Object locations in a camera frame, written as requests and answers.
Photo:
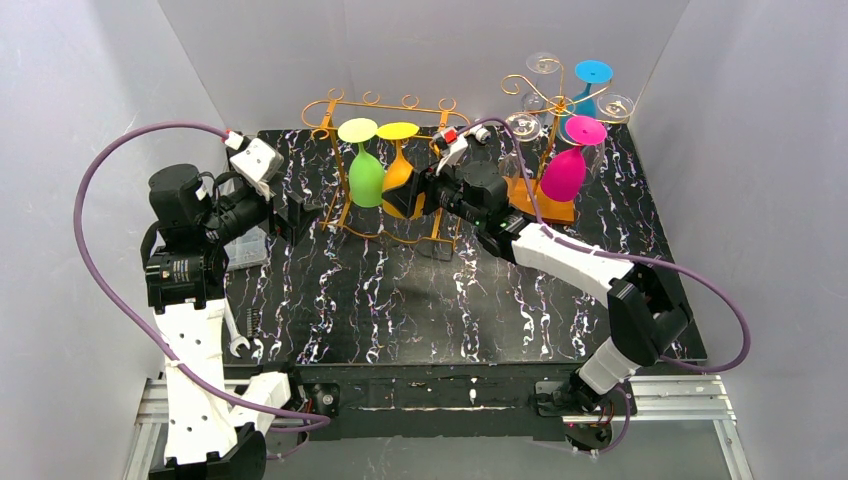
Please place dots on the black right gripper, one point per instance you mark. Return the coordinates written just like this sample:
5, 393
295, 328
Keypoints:
411, 196

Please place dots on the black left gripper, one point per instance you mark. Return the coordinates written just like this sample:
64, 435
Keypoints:
291, 216

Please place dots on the orange plastic wine glass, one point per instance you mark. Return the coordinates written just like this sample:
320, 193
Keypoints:
400, 169

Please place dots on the green plastic wine glass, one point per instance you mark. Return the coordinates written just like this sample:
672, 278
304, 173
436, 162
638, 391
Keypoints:
366, 172

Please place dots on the gold rectangular rack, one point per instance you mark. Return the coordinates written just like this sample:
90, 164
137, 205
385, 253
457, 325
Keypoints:
319, 117

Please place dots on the clear wine glass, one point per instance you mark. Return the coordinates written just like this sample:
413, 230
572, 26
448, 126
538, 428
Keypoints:
543, 74
527, 129
609, 109

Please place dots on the magenta plastic wine glass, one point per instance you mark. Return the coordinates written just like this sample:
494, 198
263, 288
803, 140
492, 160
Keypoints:
569, 171

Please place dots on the blue plastic wine glass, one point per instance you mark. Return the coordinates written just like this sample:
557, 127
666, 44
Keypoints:
591, 72

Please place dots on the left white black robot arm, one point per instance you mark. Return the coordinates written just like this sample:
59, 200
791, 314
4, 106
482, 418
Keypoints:
185, 264

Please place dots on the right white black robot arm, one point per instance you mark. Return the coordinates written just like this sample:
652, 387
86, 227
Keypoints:
646, 304

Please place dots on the clear plastic screw box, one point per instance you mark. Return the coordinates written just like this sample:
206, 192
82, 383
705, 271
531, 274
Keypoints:
247, 250

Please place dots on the white pipe fitting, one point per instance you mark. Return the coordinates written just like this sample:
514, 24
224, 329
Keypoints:
480, 133

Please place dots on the black bit strip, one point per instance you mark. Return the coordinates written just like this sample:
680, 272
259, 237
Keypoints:
253, 322

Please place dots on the silver wrench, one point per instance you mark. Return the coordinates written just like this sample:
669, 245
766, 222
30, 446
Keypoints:
238, 343

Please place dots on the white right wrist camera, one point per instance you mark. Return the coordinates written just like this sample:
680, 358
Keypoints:
451, 146

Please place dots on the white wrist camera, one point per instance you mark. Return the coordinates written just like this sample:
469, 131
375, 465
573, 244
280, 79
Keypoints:
451, 146
254, 160

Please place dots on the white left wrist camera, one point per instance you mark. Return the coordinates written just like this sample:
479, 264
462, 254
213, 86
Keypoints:
254, 160

